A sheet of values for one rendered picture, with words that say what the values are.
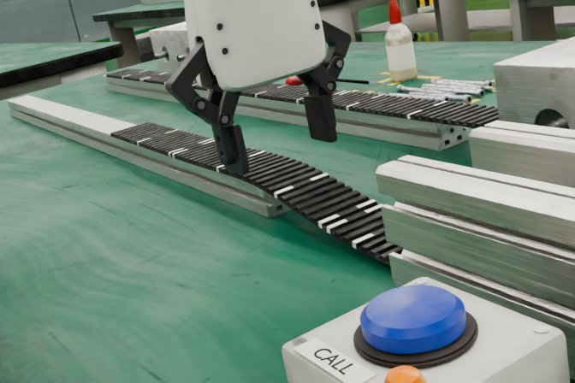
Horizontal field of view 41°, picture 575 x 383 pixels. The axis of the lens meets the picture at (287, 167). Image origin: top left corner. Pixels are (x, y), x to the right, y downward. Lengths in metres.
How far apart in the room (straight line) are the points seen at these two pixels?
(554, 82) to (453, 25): 2.95
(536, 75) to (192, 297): 0.29
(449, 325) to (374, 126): 0.54
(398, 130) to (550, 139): 0.36
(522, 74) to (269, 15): 0.19
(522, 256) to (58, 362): 0.28
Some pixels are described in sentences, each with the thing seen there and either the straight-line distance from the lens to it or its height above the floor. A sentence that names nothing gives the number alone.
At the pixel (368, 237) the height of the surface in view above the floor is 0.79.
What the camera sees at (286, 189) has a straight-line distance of 0.60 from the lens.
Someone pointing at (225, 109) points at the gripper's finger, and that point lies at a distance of 0.58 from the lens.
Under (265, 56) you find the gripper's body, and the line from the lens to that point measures 0.58.
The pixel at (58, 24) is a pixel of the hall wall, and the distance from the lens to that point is 11.90.
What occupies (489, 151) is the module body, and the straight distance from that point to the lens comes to 0.47.
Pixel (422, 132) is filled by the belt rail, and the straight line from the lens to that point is 0.76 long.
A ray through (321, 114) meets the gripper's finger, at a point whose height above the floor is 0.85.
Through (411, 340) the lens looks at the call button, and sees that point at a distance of 0.29.
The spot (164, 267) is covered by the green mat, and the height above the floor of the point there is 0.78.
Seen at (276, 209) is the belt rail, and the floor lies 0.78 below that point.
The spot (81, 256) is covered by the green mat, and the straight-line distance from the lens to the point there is 0.66.
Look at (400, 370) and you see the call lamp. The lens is 0.27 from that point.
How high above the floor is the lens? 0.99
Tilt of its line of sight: 16 degrees down
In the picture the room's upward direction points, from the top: 11 degrees counter-clockwise
